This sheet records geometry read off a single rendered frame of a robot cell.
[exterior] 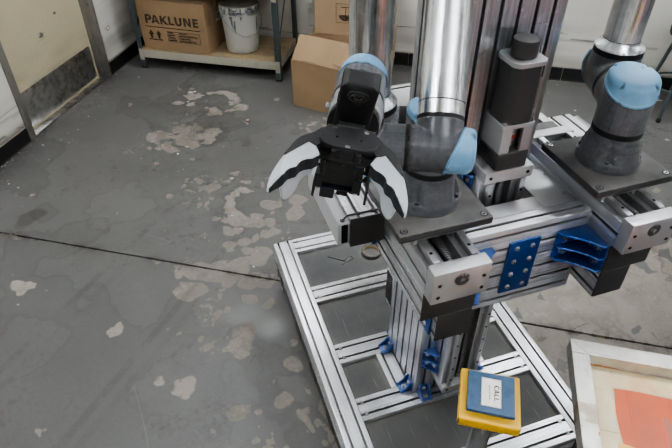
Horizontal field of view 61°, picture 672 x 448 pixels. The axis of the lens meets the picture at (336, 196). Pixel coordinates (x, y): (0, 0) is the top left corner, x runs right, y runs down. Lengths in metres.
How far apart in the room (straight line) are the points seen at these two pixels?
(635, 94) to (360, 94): 0.87
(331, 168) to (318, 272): 1.90
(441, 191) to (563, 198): 0.42
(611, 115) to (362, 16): 0.66
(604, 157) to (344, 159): 0.92
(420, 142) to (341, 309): 1.62
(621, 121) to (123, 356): 2.13
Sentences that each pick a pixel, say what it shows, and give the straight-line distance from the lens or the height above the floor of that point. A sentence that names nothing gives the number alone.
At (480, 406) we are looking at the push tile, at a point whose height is 0.97.
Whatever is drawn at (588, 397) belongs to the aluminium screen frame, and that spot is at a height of 0.99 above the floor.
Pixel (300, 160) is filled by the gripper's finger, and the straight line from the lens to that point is 0.65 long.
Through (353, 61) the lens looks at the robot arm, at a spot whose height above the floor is 1.69.
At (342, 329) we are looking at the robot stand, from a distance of 2.37.
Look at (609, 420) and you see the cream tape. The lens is 1.39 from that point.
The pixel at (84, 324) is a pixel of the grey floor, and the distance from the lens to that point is 2.89.
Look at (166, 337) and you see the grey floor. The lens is 2.71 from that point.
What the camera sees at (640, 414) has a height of 0.96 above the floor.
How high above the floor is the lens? 2.05
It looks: 38 degrees down
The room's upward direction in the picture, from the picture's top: straight up
